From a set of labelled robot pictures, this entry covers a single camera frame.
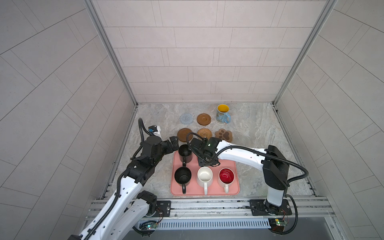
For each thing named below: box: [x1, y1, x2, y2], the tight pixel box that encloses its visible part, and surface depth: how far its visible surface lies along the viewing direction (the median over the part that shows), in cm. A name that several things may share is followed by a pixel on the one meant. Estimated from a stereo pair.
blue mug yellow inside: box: [216, 104, 231, 124], surface depth 102 cm
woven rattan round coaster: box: [197, 128, 212, 140], surface depth 101 cm
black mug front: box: [174, 166, 192, 194], surface depth 76 cm
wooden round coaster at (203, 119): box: [196, 113, 212, 126], surface depth 108 cm
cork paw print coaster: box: [214, 128, 233, 142], surface depth 101 cm
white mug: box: [196, 166, 214, 195], surface depth 77 cm
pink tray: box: [170, 150, 240, 196], surface depth 77 cm
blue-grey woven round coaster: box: [179, 113, 194, 125], surface depth 108 cm
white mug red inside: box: [218, 167, 235, 194], surface depth 77 cm
